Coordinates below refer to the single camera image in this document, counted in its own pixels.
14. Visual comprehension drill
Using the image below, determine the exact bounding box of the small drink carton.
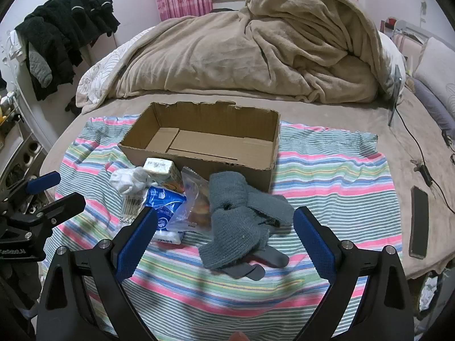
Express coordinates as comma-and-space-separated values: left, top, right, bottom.
144, 158, 185, 194

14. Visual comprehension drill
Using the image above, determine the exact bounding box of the grey garment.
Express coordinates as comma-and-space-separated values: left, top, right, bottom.
28, 43, 54, 88

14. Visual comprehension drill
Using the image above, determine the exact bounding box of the white floral pillow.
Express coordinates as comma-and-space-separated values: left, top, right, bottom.
414, 37, 455, 114

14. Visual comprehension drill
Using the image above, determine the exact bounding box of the white plastic bag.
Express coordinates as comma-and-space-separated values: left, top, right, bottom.
109, 168, 152, 197

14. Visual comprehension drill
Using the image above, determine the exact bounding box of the black smartphone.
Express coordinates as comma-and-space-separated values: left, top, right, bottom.
409, 186, 431, 259

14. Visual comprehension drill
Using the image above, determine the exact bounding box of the brown bed sheet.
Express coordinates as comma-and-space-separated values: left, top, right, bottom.
39, 89, 455, 281

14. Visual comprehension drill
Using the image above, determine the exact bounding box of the cotton swabs pack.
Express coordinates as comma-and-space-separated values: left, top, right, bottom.
119, 190, 150, 221

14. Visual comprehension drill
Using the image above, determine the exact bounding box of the grey headboard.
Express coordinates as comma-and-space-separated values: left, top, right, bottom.
391, 19, 455, 55

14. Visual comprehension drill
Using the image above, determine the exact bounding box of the waste bin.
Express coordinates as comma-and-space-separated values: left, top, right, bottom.
419, 270, 449, 325

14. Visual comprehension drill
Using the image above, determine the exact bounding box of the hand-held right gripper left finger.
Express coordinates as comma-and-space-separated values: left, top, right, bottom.
36, 206, 159, 341

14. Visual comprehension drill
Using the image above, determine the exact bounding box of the propped dark tablet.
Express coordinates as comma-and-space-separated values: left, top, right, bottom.
387, 65, 404, 126

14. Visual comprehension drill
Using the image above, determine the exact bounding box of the grey knitted glove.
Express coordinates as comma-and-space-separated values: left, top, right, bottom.
208, 172, 295, 228
198, 208, 289, 280

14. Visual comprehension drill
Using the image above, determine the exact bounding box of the striped cloth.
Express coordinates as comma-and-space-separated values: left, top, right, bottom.
39, 115, 402, 341

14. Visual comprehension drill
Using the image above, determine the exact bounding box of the brown cardboard box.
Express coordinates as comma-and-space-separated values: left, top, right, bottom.
117, 101, 281, 192

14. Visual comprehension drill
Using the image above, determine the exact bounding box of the blue tissue pack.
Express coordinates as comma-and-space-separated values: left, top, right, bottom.
144, 186, 187, 244

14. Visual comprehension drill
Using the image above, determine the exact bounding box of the black cable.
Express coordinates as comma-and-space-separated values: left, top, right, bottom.
394, 105, 455, 215

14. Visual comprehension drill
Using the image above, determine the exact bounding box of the beige fleece blanket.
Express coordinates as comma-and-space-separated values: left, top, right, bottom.
76, 0, 386, 116

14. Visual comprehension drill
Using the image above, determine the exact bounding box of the clear snack bag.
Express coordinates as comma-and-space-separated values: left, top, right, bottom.
167, 166, 214, 235

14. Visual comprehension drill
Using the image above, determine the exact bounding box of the black power adapter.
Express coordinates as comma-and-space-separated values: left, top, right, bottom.
416, 165, 432, 186

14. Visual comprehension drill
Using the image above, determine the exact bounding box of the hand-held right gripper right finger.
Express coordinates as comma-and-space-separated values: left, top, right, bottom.
292, 205, 416, 341

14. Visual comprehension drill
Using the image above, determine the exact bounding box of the black clothes pile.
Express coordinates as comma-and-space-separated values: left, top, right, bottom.
14, 0, 121, 102

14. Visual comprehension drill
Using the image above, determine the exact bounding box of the purple pillow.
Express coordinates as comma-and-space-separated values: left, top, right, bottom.
412, 78, 455, 139

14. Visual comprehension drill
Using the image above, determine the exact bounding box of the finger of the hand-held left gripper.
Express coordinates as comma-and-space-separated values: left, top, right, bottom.
7, 192, 86, 226
0, 171, 62, 203

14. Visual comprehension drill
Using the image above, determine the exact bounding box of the white floral quilt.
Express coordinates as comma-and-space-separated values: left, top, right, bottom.
76, 25, 157, 109

